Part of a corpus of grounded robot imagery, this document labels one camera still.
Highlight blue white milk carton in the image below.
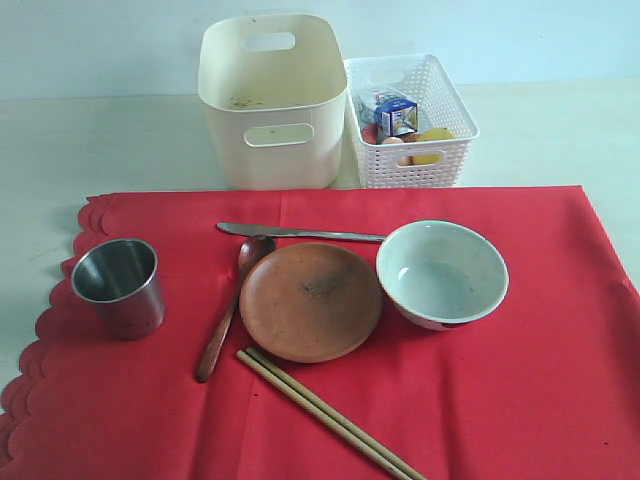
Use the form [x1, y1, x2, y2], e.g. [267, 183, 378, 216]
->
[355, 87, 419, 136]

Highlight cream plastic tub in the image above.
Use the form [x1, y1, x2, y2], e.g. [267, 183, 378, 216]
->
[198, 14, 347, 189]

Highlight silver table knife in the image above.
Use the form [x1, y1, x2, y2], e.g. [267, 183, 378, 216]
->
[216, 222, 386, 243]

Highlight upper wooden chopstick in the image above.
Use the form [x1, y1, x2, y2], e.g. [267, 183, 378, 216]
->
[239, 347, 425, 479]

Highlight wooden chopstick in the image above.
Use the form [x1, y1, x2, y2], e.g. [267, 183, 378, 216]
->
[239, 347, 425, 479]
[236, 351, 410, 479]

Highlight red sausage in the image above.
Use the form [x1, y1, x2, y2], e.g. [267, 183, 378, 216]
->
[361, 123, 379, 145]

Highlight white woven plastic basket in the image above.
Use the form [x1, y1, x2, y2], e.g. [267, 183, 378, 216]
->
[344, 53, 479, 188]

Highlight yellow lemon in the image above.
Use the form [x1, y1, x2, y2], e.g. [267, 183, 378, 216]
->
[412, 127, 455, 165]

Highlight dark wooden spoon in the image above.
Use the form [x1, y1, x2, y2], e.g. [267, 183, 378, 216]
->
[195, 234, 276, 383]

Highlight lower wooden chopstick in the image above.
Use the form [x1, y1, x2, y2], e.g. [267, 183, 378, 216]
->
[236, 351, 410, 479]

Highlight red scalloped table cloth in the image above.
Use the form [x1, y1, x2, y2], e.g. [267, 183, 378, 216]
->
[1, 186, 639, 479]

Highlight stainless steel cup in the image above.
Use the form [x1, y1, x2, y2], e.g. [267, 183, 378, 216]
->
[71, 238, 166, 341]

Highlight brown wooden plate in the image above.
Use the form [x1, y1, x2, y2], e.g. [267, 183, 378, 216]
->
[239, 242, 383, 363]

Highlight white ceramic bowl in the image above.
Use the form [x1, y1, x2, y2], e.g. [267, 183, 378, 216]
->
[376, 220, 510, 331]

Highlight orange fried nugget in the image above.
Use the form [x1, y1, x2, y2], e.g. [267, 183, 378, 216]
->
[401, 132, 421, 143]

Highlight brown egg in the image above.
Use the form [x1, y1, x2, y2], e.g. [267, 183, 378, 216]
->
[381, 136, 412, 166]

